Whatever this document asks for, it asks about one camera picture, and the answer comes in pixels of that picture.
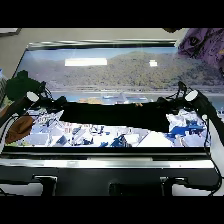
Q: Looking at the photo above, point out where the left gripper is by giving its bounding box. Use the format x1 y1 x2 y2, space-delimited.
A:
43 95 68 113

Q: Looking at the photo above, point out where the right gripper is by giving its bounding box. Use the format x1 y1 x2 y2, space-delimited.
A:
156 95 184 116

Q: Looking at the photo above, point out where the black garment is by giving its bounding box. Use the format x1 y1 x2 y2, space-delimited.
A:
59 100 172 133

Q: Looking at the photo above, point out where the brown garment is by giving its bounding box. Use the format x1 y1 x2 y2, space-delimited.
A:
4 114 35 145

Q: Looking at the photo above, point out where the purple patterned garment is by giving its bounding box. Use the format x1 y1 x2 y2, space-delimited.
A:
177 28 224 77

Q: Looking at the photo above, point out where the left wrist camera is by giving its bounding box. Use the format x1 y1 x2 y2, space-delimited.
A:
39 80 55 100

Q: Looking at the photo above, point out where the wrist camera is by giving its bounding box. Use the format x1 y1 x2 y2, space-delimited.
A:
39 80 55 100
177 80 189 98

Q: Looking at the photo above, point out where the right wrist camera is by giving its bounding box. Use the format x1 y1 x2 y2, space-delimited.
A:
177 80 189 98

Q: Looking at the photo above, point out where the black cable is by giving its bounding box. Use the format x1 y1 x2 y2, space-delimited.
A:
201 113 224 193
0 114 19 151

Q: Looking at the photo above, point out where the silver frame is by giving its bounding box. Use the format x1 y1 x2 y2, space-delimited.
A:
0 151 224 197

